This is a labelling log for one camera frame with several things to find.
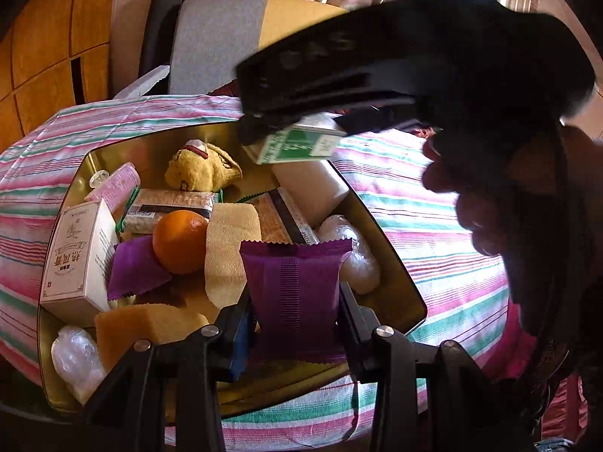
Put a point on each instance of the wooden wardrobe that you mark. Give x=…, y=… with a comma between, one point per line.
x=47, y=56

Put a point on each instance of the striped tablecloth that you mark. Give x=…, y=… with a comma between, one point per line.
x=447, y=268

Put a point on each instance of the clear plastic wrap ball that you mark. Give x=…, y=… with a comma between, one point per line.
x=75, y=362
x=351, y=254

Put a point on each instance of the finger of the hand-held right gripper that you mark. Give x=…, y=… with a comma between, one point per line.
x=254, y=128
x=372, y=120

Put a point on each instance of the gold tin box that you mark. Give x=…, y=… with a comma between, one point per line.
x=391, y=301

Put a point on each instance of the grey yellow blue chair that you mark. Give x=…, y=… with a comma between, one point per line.
x=216, y=37

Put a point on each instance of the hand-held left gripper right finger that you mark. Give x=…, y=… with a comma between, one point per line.
x=351, y=334

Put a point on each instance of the purple snack packet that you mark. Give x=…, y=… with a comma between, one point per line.
x=294, y=301
x=134, y=270

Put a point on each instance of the white printed carton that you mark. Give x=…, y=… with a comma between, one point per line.
x=77, y=263

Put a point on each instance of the cracker packet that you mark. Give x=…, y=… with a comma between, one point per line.
x=282, y=216
x=169, y=207

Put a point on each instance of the small green white box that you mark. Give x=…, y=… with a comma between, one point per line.
x=297, y=147

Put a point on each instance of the yellow plush toy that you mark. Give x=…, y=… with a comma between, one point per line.
x=198, y=172

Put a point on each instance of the person's right hand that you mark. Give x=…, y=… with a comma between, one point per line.
x=509, y=207

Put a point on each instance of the yellow sponge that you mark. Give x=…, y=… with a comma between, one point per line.
x=141, y=334
x=231, y=254

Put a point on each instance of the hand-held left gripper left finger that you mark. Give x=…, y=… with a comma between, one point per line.
x=241, y=346

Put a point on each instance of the orange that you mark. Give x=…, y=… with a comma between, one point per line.
x=181, y=247

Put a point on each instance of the black rolled mat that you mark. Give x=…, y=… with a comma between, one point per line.
x=160, y=28

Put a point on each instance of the pink hair roller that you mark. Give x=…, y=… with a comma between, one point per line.
x=113, y=186

